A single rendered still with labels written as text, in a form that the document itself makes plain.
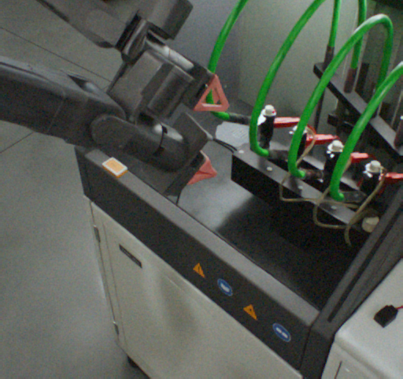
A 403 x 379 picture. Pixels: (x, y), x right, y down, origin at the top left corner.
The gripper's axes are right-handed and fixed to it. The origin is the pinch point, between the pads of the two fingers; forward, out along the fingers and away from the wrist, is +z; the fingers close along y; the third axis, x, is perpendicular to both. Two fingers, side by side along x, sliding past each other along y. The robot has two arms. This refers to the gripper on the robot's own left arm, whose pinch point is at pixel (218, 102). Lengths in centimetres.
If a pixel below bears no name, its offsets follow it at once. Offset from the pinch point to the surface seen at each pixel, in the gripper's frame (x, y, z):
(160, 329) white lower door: 58, 21, 42
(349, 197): 1.0, -19.3, 19.5
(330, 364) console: 25.9, -30.3, 26.8
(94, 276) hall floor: 83, 88, 64
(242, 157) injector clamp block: 6.5, 10.1, 21.4
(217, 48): -7.0, -2.0, -7.8
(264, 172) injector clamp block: 6.5, 4.0, 23.2
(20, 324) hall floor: 106, 82, 43
